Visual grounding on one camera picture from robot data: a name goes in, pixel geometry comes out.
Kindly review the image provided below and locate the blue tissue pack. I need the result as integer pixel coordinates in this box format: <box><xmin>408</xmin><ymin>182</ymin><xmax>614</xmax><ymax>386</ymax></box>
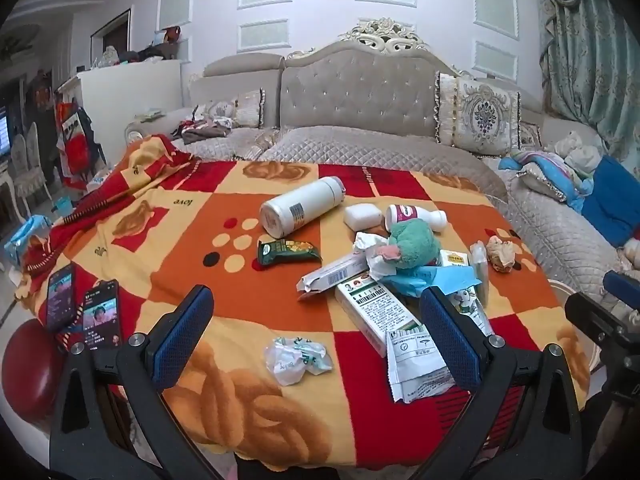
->
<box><xmin>4</xmin><ymin>215</ymin><xmax>53</xmax><ymax>266</ymax></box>

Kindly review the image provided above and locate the white green medicine box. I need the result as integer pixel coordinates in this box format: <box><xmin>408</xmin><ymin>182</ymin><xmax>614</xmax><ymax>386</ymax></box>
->
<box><xmin>334</xmin><ymin>275</ymin><xmax>431</xmax><ymax>358</ymax></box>

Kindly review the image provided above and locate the red white stuffed toy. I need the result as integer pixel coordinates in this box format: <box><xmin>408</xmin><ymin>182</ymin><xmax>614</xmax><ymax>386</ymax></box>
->
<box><xmin>622</xmin><ymin>230</ymin><xmax>640</xmax><ymax>268</ymax></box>

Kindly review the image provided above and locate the green plush toy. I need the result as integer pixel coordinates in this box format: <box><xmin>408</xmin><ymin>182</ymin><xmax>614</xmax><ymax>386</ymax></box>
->
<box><xmin>377</xmin><ymin>219</ymin><xmax>443</xmax><ymax>277</ymax></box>

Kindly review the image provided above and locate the small white pink-label bottle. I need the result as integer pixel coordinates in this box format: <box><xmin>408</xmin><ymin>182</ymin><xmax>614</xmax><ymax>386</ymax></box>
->
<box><xmin>384</xmin><ymin>203</ymin><xmax>448</xmax><ymax>235</ymax></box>

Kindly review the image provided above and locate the dark red round stool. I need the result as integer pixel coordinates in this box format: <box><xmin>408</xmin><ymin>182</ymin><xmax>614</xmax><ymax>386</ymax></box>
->
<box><xmin>1</xmin><ymin>319</ymin><xmax>66</xmax><ymax>426</ymax></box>

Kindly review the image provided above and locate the green snack packet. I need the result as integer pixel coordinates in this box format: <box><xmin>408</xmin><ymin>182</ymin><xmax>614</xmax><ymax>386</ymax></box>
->
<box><xmin>256</xmin><ymin>239</ymin><xmax>324</xmax><ymax>271</ymax></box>

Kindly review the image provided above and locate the light blue striped blanket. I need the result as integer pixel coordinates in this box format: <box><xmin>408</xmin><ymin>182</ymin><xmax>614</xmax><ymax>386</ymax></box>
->
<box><xmin>500</xmin><ymin>149</ymin><xmax>596</xmax><ymax>211</ymax></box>

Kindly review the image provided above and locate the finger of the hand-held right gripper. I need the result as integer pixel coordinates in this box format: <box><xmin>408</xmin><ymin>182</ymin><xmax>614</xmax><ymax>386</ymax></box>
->
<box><xmin>602</xmin><ymin>270</ymin><xmax>640</xmax><ymax>306</ymax></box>
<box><xmin>565</xmin><ymin>292</ymin><xmax>640</xmax><ymax>357</ymax></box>

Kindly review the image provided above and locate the crumpled beige tissue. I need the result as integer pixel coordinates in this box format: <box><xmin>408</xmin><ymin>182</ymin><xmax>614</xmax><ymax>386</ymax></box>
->
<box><xmin>487</xmin><ymin>236</ymin><xmax>516</xmax><ymax>273</ymax></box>

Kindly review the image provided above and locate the white cabinet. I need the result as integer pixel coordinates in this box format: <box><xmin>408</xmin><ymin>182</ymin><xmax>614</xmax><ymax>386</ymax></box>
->
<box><xmin>57</xmin><ymin>59</ymin><xmax>183</xmax><ymax>161</ymax></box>

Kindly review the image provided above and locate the small beige fringed cushion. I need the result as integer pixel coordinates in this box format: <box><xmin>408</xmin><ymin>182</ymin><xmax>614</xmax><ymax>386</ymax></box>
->
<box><xmin>234</xmin><ymin>89</ymin><xmax>265</xmax><ymax>128</ymax></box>

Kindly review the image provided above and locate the white foam block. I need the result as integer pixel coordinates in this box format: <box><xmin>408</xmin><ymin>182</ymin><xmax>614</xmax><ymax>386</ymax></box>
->
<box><xmin>343</xmin><ymin>202</ymin><xmax>383</xmax><ymax>233</ymax></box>

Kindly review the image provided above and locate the crumpled white tissue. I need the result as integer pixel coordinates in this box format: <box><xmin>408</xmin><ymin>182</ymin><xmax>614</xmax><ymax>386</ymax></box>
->
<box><xmin>353</xmin><ymin>231</ymin><xmax>396</xmax><ymax>281</ymax></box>

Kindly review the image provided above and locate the white dining chair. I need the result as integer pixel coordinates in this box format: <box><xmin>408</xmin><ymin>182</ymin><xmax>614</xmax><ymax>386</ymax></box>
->
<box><xmin>10</xmin><ymin>122</ymin><xmax>51</xmax><ymax>211</ymax></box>

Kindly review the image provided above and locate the large embroidered cushion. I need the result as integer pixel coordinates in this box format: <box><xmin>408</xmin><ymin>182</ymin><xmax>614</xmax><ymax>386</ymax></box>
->
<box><xmin>434</xmin><ymin>72</ymin><xmax>522</xmax><ymax>153</ymax></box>

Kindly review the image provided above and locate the pile of dark clothes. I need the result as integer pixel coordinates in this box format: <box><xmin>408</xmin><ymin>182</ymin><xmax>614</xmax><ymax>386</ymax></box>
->
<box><xmin>170</xmin><ymin>115</ymin><xmax>236</xmax><ymax>143</ymax></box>

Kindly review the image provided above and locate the beige tufted sofa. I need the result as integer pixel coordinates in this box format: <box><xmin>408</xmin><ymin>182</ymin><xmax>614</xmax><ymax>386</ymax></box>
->
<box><xmin>125</xmin><ymin>17</ymin><xmax>640</xmax><ymax>311</ymax></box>

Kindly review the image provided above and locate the dark blue cloth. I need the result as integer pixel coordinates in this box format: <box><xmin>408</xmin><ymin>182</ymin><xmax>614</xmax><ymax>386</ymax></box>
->
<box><xmin>582</xmin><ymin>155</ymin><xmax>640</xmax><ymax>248</ymax></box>

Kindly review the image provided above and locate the cream bundled cloth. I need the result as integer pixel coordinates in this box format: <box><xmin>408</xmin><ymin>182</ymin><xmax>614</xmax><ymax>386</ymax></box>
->
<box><xmin>555</xmin><ymin>132</ymin><xmax>601</xmax><ymax>171</ymax></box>

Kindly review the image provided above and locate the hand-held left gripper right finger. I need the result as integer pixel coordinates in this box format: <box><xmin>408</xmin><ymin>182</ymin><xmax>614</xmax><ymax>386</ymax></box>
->
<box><xmin>419</xmin><ymin>286</ymin><xmax>583</xmax><ymax>480</ymax></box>

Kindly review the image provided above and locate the red printed bag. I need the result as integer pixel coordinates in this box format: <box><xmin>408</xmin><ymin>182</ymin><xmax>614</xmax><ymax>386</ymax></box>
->
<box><xmin>57</xmin><ymin>102</ymin><xmax>106</xmax><ymax>176</ymax></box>

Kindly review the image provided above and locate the white thermos bottle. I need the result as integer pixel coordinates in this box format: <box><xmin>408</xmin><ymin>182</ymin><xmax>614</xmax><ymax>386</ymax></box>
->
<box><xmin>259</xmin><ymin>176</ymin><xmax>347</xmax><ymax>238</ymax></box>

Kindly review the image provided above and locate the orange red printed blanket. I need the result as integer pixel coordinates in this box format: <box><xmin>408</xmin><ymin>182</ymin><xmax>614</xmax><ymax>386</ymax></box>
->
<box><xmin>15</xmin><ymin>134</ymin><xmax>593</xmax><ymax>466</ymax></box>

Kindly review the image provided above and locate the white cartoon print packet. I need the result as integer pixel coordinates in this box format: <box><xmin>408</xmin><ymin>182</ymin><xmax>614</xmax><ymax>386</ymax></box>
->
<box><xmin>450</xmin><ymin>287</ymin><xmax>496</xmax><ymax>336</ymax></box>

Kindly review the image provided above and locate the long white cardboard box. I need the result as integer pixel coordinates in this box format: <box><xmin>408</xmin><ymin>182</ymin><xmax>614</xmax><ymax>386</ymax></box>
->
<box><xmin>296</xmin><ymin>251</ymin><xmax>373</xmax><ymax>302</ymax></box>

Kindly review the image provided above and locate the light blue packet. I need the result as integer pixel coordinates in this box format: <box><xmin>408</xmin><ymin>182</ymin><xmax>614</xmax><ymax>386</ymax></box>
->
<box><xmin>387</xmin><ymin>265</ymin><xmax>481</xmax><ymax>301</ymax></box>

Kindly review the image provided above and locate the clutter pile on cabinet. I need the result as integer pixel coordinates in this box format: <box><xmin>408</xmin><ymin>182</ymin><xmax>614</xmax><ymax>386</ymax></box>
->
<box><xmin>92</xmin><ymin>25</ymin><xmax>191</xmax><ymax>68</ymax></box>

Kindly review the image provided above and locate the teal patterned curtain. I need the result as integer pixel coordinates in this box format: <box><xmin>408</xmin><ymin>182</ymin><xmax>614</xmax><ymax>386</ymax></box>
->
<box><xmin>537</xmin><ymin>0</ymin><xmax>640</xmax><ymax>176</ymax></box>

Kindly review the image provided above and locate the crumpled clear plastic wrapper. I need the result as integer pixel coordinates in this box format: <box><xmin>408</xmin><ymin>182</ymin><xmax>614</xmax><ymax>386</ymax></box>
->
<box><xmin>264</xmin><ymin>336</ymin><xmax>333</xmax><ymax>387</ymax></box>

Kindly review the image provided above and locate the black smartphone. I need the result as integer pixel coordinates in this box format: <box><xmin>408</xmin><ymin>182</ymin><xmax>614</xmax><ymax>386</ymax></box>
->
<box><xmin>46</xmin><ymin>262</ymin><xmax>77</xmax><ymax>332</ymax></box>
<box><xmin>82</xmin><ymin>280</ymin><xmax>122</xmax><ymax>348</ymax></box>

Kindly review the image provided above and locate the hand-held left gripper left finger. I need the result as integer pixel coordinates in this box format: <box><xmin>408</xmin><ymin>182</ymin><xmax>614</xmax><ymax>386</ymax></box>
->
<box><xmin>48</xmin><ymin>284</ymin><xmax>216</xmax><ymax>480</ymax></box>

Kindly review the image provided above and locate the torn white paper sachet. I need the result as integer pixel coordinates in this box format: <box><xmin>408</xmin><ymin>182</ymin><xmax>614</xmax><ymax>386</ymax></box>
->
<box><xmin>385</xmin><ymin>325</ymin><xmax>458</xmax><ymax>403</ymax></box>

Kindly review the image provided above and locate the clear plastic packet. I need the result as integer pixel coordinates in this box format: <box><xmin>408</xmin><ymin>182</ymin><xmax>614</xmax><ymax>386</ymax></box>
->
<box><xmin>469</xmin><ymin>241</ymin><xmax>490</xmax><ymax>306</ymax></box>

